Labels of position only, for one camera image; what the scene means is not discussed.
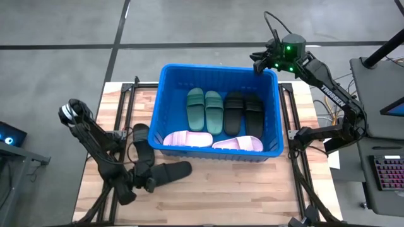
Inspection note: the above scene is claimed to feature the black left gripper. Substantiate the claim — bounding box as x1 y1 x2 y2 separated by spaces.
126 166 157 194

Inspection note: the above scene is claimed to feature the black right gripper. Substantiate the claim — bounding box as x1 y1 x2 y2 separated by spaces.
249 47 285 74

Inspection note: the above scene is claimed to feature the black slide sandal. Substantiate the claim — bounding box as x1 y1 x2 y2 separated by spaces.
223 91 244 137
151 161 193 187
244 93 265 139
132 123 155 177

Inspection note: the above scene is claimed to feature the pink slide sandal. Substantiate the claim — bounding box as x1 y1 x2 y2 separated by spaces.
163 131 214 148
211 135 264 152

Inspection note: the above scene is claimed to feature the green slide sandal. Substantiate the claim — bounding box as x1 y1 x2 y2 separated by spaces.
186 87 205 132
205 90 224 136

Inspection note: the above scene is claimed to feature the blue plastic bin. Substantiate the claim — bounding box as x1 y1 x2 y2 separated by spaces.
147 64 285 163

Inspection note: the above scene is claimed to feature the white paper sheet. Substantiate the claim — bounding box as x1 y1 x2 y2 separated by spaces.
326 151 341 170

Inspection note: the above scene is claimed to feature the black pole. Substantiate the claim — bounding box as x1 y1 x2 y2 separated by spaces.
361 28 404 69

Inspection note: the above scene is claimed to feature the grey desk with pole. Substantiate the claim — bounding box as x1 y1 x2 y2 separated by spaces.
349 56 404 140

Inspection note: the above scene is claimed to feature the dark grey side table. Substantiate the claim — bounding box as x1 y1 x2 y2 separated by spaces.
0 141 51 227

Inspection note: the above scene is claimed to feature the tilted screen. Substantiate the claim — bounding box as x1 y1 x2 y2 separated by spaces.
379 96 404 117

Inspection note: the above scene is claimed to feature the black device with blue light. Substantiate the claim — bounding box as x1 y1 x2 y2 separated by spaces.
0 121 28 148

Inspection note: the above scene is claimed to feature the grey keyboard desk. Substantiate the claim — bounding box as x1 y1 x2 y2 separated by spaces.
356 136 404 218

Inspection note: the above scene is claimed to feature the backlit keyboard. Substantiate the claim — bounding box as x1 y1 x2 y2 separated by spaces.
369 154 404 192

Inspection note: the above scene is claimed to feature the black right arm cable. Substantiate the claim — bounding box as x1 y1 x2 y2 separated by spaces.
263 11 293 42

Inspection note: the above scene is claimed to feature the yellow cable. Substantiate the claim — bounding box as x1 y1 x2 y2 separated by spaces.
323 96 338 127

